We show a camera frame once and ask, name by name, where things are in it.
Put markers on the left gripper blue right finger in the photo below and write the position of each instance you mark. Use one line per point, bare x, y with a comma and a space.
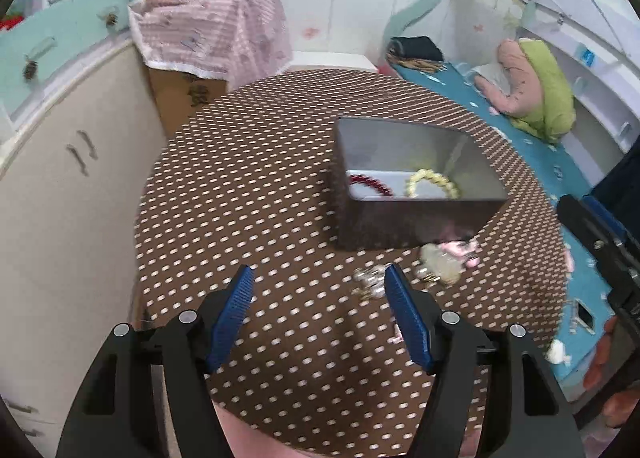
408, 318

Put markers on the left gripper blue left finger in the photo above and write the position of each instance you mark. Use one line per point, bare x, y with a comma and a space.
225, 313

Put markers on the pearl and silver jewelry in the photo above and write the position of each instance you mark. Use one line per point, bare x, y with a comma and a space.
369, 282

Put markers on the person's right hand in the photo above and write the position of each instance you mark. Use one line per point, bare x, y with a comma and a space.
620, 405

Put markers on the teal patterned bed sheet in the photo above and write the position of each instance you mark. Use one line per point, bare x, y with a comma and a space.
531, 268

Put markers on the pink kitty charm on table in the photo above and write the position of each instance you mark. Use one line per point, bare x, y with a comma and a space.
466, 252

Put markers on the silver metal tin box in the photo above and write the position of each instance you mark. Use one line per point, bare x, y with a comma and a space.
399, 184

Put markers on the brown polka dot tablecloth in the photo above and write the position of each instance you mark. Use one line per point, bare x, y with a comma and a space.
247, 181

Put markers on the green blanket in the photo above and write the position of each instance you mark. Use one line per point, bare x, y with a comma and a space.
555, 115

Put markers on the pink pillow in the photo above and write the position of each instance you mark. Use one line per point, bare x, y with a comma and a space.
525, 92

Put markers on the brown cardboard box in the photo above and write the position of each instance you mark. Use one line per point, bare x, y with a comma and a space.
178, 96

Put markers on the folded dark clothes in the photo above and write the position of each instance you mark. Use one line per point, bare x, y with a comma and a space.
419, 53

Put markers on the white low platform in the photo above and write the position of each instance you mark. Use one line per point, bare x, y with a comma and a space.
306, 60

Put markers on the pink checkered cloth cover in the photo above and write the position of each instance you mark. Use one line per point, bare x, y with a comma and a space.
238, 41

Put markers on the teal drawer unit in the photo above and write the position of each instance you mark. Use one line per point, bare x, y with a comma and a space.
37, 48

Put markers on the beige cabinet with handles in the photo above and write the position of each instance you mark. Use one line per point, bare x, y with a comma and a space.
69, 200

